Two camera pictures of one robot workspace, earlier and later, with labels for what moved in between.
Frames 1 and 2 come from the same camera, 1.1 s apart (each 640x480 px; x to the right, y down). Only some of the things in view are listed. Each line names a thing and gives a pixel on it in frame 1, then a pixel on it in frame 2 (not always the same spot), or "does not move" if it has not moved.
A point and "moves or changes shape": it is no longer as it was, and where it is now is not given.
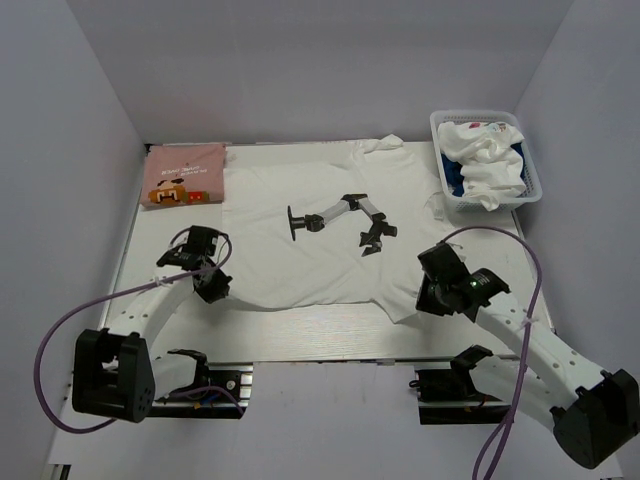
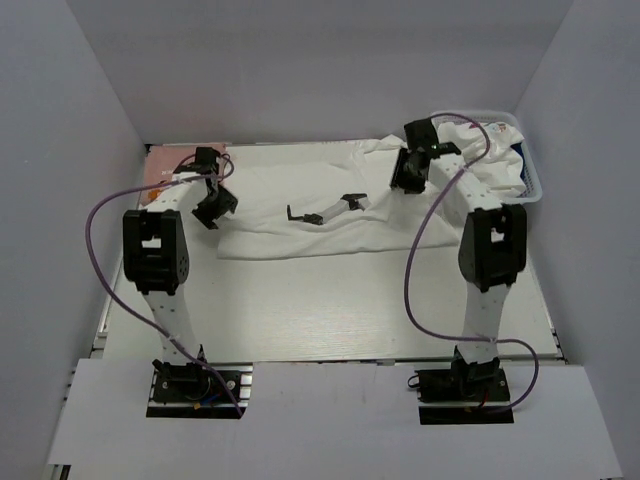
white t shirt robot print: (328, 224) moves or changes shape
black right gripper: (425, 304) → (399, 178)
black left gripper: (219, 290) → (206, 216)
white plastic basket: (533, 190) does not move
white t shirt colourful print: (494, 167) does not move
